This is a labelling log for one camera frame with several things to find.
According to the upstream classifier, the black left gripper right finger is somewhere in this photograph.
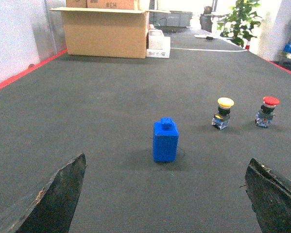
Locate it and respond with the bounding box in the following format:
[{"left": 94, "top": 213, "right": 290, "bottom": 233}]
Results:
[{"left": 245, "top": 158, "right": 291, "bottom": 233}]

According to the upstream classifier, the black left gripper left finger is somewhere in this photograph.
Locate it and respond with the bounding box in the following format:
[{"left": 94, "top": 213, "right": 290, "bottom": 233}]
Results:
[{"left": 0, "top": 153, "right": 86, "bottom": 233}]

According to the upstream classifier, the blue block part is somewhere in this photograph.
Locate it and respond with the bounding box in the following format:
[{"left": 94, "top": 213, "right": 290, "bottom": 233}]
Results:
[{"left": 153, "top": 117, "right": 179, "bottom": 162}]

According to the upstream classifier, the green potted plant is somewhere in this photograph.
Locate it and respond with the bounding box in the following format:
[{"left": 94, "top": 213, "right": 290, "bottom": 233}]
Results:
[{"left": 217, "top": 0, "right": 262, "bottom": 48}]

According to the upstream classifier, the open cardboard box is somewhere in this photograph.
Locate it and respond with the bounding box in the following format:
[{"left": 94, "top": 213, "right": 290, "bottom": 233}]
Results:
[{"left": 49, "top": 7, "right": 171, "bottom": 59}]

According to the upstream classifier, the white small box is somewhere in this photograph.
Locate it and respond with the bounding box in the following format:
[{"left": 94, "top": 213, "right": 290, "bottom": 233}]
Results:
[{"left": 146, "top": 29, "right": 171, "bottom": 59}]

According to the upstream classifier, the cardboard box with print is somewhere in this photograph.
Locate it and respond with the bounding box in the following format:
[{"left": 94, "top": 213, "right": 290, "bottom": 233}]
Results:
[{"left": 66, "top": 0, "right": 139, "bottom": 10}]

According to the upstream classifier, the red push button switch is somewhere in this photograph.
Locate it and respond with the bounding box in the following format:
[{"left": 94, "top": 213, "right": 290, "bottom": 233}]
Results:
[{"left": 255, "top": 96, "right": 280, "bottom": 128}]

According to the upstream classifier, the yellow push button switch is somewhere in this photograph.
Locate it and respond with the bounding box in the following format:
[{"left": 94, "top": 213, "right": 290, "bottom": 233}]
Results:
[{"left": 211, "top": 97, "right": 234, "bottom": 130}]

